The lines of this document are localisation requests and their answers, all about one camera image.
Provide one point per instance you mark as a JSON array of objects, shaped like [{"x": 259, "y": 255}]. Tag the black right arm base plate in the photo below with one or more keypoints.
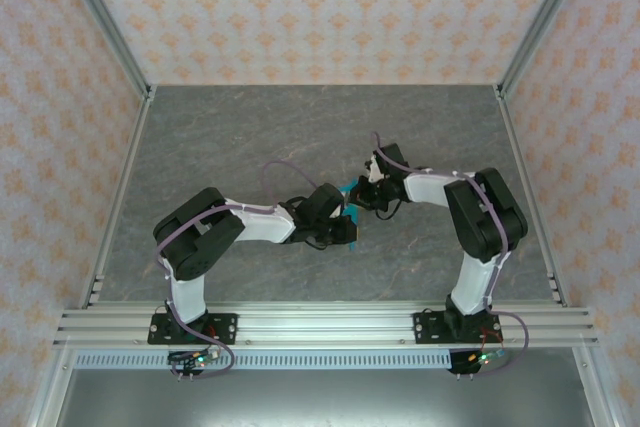
[{"x": 425, "y": 329}]

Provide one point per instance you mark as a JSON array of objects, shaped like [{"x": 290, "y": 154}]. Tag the aluminium mounting rail beam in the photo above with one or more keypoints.
[{"x": 325, "y": 324}]

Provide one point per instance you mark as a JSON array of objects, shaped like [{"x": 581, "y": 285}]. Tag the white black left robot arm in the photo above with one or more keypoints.
[{"x": 265, "y": 224}]

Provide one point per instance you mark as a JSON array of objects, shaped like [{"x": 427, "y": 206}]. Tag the blue square paper sheet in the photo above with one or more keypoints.
[{"x": 352, "y": 211}]

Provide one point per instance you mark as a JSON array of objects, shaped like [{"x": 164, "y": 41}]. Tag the aluminium frame post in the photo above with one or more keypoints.
[
  {"x": 542, "y": 17},
  {"x": 596, "y": 392},
  {"x": 50, "y": 392},
  {"x": 105, "y": 17}
]

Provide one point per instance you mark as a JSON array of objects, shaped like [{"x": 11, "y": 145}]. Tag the grey metal panel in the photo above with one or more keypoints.
[{"x": 325, "y": 399}]

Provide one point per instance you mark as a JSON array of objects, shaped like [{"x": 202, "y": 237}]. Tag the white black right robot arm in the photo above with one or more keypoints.
[{"x": 425, "y": 187}]

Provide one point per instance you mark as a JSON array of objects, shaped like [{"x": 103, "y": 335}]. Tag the aluminium table side rail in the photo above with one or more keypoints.
[
  {"x": 120, "y": 197},
  {"x": 514, "y": 147}
]

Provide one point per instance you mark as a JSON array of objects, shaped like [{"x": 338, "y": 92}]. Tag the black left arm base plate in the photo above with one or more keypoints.
[{"x": 225, "y": 329}]

